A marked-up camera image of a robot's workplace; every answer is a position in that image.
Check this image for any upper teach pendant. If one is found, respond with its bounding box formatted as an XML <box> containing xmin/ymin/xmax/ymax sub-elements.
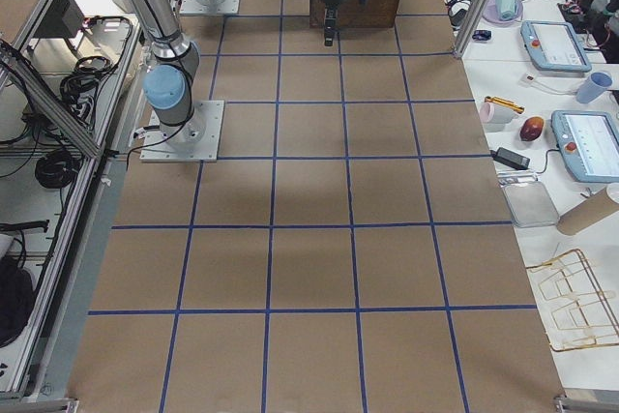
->
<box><xmin>520</xmin><ymin>20</ymin><xmax>592</xmax><ymax>73</ymax></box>

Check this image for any gold metal tool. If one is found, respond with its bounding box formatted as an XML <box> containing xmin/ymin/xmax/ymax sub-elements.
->
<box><xmin>485</xmin><ymin>96</ymin><xmax>524</xmax><ymax>114</ymax></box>

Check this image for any aluminium frame post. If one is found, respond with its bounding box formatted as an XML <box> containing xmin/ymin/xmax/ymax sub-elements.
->
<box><xmin>453</xmin><ymin>0</ymin><xmax>506</xmax><ymax>59</ymax></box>

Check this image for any purple plate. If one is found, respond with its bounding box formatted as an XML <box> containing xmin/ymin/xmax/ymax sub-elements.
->
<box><xmin>483</xmin><ymin>0</ymin><xmax>523</xmax><ymax>26</ymax></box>

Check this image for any gold wire rack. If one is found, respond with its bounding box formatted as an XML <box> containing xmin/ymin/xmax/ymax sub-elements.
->
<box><xmin>526</xmin><ymin>249</ymin><xmax>618</xmax><ymax>353</ymax></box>

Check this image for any black power adapter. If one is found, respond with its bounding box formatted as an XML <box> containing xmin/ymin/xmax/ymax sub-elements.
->
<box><xmin>490</xmin><ymin>147</ymin><xmax>530</xmax><ymax>170</ymax></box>

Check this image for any red mango fruit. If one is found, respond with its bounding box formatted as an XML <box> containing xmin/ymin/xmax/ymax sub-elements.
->
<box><xmin>519</xmin><ymin>116</ymin><xmax>545</xmax><ymax>142</ymax></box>

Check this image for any teal cup on plate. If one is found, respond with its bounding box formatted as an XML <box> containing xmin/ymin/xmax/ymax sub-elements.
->
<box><xmin>495</xmin><ymin>0</ymin><xmax>517</xmax><ymax>21</ymax></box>

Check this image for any silver metal tray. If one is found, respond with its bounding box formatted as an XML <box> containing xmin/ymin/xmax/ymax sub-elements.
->
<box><xmin>502</xmin><ymin>182</ymin><xmax>559</xmax><ymax>228</ymax></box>

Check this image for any cardboard tube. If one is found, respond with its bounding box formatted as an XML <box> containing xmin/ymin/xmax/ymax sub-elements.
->
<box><xmin>557</xmin><ymin>183</ymin><xmax>618</xmax><ymax>235</ymax></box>

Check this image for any light blue plastic cup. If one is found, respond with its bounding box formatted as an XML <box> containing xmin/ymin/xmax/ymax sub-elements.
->
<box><xmin>575</xmin><ymin>71</ymin><xmax>613</xmax><ymax>104</ymax></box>

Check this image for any lower teach pendant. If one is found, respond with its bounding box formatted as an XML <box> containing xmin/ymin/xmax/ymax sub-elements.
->
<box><xmin>550</xmin><ymin>110</ymin><xmax>618</xmax><ymax>183</ymax></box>

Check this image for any teach pendant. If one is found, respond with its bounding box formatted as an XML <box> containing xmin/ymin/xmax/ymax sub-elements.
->
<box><xmin>550</xmin><ymin>110</ymin><xmax>618</xmax><ymax>183</ymax></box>
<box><xmin>520</xmin><ymin>20</ymin><xmax>592</xmax><ymax>73</ymax></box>

